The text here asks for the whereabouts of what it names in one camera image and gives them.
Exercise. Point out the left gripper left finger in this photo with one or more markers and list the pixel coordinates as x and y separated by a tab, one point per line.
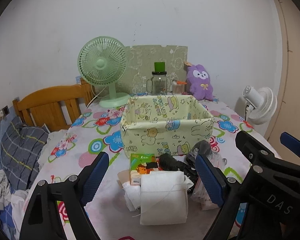
42	219

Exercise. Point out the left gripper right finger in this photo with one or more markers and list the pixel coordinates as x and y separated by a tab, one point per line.
223	191

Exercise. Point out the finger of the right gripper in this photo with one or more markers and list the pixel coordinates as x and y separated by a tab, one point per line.
290	142
279	173

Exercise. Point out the clear cartoon plastic bag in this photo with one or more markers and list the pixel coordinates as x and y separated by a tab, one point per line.
200	193

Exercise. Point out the grey drawstring pouch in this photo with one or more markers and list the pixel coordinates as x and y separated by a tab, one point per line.
204	148

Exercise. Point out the white cloth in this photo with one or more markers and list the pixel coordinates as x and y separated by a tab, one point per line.
164	199
132	196

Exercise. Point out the black bag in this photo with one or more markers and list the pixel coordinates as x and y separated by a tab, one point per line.
169	163

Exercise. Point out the beige door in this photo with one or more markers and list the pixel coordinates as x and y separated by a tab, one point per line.
287	116

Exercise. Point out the white standing fan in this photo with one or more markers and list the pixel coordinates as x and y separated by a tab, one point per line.
256	105

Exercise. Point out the grey plaid pillow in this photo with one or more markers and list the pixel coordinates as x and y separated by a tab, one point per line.
20	148

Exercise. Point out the green tissue pack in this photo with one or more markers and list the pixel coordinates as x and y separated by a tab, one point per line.
140	164

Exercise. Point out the white crumpled cloth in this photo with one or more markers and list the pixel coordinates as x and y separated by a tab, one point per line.
132	196

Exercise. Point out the yellow cartoon fabric box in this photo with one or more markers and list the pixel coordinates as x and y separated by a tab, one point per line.
159	124

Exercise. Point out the purple bunny plush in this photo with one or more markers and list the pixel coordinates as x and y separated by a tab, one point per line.
199	81

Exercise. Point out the floral tablecloth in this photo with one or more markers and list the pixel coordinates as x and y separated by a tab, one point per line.
98	130

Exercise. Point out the cotton swab jar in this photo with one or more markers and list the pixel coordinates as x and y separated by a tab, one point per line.
178	87

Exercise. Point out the glass mason jar mug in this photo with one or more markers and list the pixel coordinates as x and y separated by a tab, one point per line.
157	84

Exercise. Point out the green cup on jar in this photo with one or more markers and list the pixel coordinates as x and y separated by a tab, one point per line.
159	67

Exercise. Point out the green patterned cardboard panel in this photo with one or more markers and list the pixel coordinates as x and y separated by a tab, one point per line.
141	60

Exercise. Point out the green desk fan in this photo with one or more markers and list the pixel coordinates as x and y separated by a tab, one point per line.
102	62

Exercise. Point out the wall power socket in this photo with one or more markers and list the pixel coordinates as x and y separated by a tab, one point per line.
4	112

